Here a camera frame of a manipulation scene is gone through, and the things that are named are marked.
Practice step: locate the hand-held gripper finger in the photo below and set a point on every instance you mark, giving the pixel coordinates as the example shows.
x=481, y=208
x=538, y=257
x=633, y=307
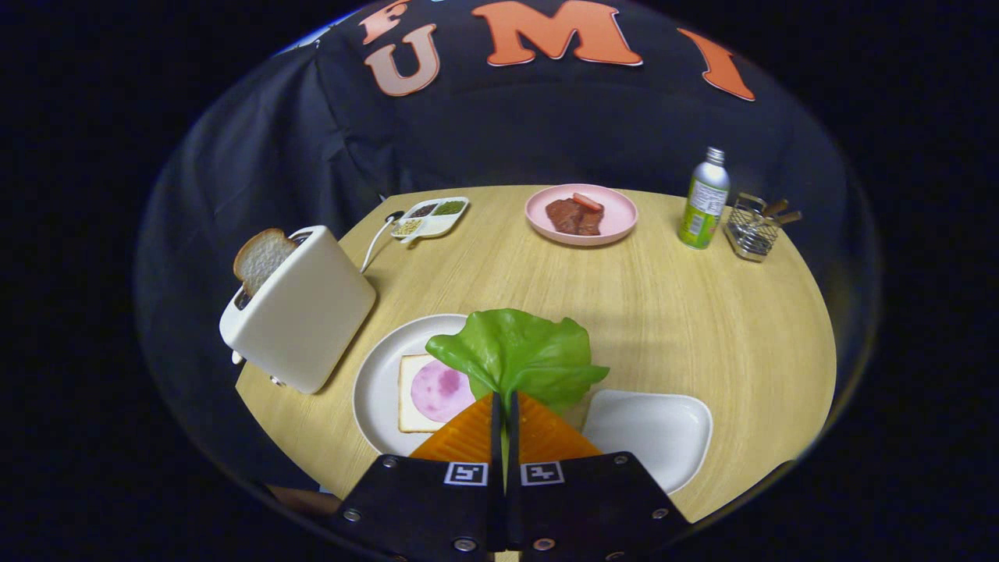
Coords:
x=513, y=445
x=496, y=445

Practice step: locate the green lettuce leaf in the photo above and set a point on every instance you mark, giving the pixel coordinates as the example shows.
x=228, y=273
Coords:
x=515, y=351

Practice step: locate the brown crust bread slice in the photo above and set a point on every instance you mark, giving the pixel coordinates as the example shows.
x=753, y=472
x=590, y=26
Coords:
x=261, y=257

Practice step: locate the pink ham slice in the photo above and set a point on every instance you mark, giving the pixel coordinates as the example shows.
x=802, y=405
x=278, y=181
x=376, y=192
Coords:
x=437, y=390

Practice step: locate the square white bread slice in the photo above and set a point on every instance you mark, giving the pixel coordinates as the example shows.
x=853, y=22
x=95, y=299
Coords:
x=407, y=415

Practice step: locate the round white plate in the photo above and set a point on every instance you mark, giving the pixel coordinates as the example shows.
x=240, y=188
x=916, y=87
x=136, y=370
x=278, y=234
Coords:
x=378, y=390

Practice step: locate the white oblong dish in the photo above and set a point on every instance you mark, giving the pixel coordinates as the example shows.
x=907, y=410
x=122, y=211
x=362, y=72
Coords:
x=655, y=429

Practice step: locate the white divided bean dish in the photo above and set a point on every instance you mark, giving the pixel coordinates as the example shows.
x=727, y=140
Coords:
x=451, y=225

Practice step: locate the white toaster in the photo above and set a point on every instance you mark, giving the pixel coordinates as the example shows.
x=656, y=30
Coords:
x=312, y=312

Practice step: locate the brown meat slice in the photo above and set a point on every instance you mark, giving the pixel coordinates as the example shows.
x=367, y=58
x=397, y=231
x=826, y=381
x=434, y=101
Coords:
x=570, y=217

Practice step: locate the pink plate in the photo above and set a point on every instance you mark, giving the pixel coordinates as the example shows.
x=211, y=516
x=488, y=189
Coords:
x=620, y=222

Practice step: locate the red food slice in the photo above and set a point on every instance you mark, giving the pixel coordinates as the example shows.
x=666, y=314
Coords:
x=587, y=202

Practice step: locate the green label metal bottle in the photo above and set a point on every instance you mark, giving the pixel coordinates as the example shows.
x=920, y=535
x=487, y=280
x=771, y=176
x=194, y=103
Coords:
x=702, y=211

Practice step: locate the black backdrop cloth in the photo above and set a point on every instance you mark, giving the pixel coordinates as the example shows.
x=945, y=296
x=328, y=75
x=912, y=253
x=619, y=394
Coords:
x=593, y=125

